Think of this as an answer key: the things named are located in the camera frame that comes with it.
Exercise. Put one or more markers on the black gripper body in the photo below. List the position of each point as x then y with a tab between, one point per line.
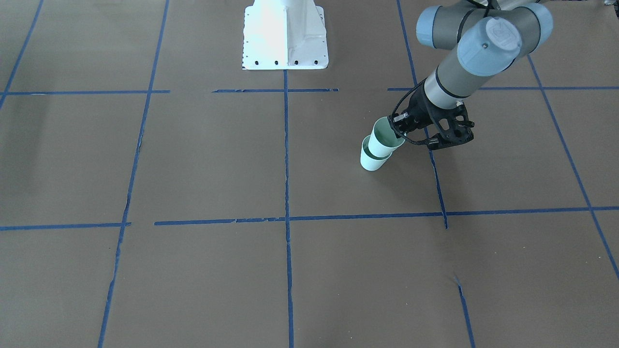
422	109

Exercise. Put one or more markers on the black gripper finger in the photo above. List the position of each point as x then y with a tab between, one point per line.
398	120
402	135

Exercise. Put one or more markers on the mint green cup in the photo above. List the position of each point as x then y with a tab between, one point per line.
367	160
383	140

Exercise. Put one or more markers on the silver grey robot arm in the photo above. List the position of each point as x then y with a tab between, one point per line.
483	41

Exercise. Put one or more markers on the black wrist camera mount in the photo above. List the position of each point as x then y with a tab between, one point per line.
453	125

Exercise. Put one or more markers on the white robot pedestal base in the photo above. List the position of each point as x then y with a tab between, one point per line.
284	34

